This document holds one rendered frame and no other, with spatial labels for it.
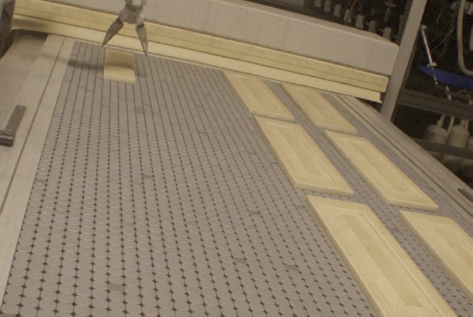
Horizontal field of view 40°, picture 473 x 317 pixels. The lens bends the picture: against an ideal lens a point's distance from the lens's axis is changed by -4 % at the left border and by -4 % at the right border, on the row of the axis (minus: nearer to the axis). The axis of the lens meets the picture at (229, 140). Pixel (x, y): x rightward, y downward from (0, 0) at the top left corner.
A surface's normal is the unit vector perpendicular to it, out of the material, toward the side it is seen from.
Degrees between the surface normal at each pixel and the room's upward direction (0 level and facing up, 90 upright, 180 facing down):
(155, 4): 90
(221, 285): 0
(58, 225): 0
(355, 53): 90
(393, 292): 11
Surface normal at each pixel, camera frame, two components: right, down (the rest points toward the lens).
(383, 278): 0.06, -0.94
